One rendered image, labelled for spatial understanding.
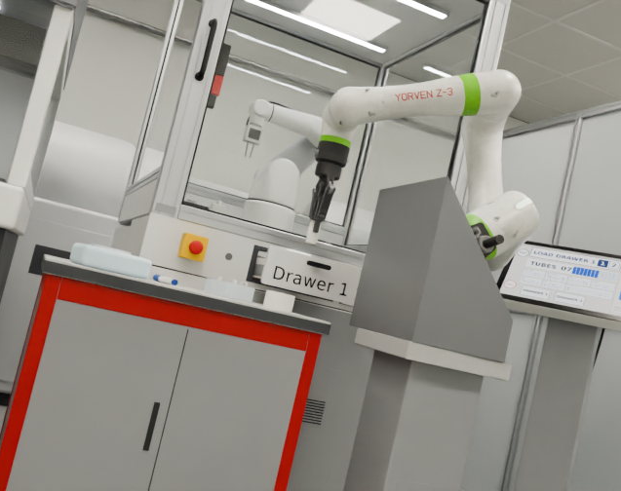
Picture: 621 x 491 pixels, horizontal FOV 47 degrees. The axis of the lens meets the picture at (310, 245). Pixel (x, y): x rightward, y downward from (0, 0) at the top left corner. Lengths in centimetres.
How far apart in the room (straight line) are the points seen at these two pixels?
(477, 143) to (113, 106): 361
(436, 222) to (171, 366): 66
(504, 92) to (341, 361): 95
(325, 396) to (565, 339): 84
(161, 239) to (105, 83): 336
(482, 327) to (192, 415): 68
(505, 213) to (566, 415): 94
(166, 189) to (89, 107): 326
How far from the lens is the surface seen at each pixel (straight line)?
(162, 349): 153
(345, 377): 231
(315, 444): 232
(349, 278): 211
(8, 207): 184
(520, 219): 184
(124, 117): 535
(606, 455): 327
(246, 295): 189
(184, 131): 214
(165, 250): 211
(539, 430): 257
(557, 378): 256
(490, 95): 205
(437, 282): 163
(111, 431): 155
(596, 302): 249
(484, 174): 209
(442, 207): 163
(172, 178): 212
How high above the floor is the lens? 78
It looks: 5 degrees up
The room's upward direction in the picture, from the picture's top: 13 degrees clockwise
